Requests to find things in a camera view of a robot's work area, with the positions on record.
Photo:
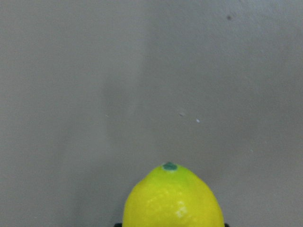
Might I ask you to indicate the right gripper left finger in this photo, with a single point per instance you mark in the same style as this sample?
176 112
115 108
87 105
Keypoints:
118 225

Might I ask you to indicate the yellow lemon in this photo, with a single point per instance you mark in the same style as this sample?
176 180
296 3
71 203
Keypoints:
172 196

